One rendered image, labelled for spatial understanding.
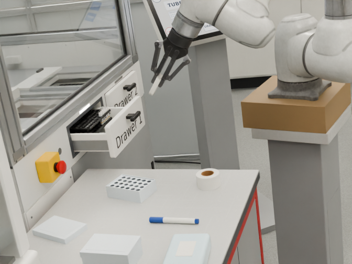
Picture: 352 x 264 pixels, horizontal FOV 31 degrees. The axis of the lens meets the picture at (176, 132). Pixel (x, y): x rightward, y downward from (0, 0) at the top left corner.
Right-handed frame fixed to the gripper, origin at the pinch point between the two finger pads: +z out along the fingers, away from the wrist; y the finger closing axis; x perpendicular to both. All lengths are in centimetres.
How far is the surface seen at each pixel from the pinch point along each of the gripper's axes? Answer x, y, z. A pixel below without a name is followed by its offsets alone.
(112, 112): -11.3, 10.4, 23.6
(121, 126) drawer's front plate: 5.8, 3.1, 16.5
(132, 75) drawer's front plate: -41.7, 14.6, 21.9
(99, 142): 13.0, 6.1, 21.6
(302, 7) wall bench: -295, -38, 28
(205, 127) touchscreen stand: -86, -21, 48
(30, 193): 42, 13, 29
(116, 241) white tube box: 62, -16, 12
